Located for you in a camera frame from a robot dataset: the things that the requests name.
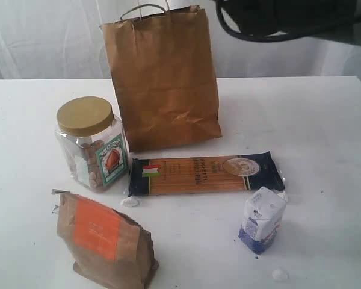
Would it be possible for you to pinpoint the spaghetti packet dark blue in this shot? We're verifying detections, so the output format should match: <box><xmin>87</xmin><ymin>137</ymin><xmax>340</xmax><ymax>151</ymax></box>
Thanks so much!
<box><xmin>129</xmin><ymin>152</ymin><xmax>285</xmax><ymax>196</ymax></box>

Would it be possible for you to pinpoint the brown paper shopping bag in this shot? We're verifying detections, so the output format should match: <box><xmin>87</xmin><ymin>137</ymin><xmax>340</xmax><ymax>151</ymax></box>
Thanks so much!
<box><xmin>102</xmin><ymin>5</ymin><xmax>222</xmax><ymax>152</ymax></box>

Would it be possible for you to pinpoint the nut jar with gold lid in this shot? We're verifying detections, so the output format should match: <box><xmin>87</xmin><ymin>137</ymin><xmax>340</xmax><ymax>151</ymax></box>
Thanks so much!
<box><xmin>55</xmin><ymin>96</ymin><xmax>129</xmax><ymax>193</ymax></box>

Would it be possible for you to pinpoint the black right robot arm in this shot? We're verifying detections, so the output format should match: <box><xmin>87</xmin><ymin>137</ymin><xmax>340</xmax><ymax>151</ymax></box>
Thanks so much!
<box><xmin>215</xmin><ymin>0</ymin><xmax>361</xmax><ymax>46</ymax></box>

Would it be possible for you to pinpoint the small white crumpled scrap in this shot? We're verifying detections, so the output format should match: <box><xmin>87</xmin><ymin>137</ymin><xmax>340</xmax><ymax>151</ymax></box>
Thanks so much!
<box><xmin>120</xmin><ymin>196</ymin><xmax>140</xmax><ymax>208</ymax></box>

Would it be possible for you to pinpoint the white and blue carton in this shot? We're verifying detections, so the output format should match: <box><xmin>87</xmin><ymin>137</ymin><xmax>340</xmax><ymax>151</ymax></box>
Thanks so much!
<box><xmin>238</xmin><ymin>187</ymin><xmax>286</xmax><ymax>255</ymax></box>

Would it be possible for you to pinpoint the brown pouch with orange label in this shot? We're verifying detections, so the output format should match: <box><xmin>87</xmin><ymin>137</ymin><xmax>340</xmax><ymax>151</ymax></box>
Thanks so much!
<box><xmin>52</xmin><ymin>189</ymin><xmax>159</xmax><ymax>288</ymax></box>

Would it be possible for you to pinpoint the white scrap near front edge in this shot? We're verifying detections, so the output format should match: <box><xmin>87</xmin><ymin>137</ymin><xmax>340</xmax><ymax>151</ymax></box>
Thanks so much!
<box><xmin>272</xmin><ymin>268</ymin><xmax>289</xmax><ymax>282</ymax></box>

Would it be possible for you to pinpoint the white fabric backdrop curtain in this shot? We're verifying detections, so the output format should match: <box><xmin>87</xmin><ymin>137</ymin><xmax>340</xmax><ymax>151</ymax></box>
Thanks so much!
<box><xmin>0</xmin><ymin>1</ymin><xmax>361</xmax><ymax>79</ymax></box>

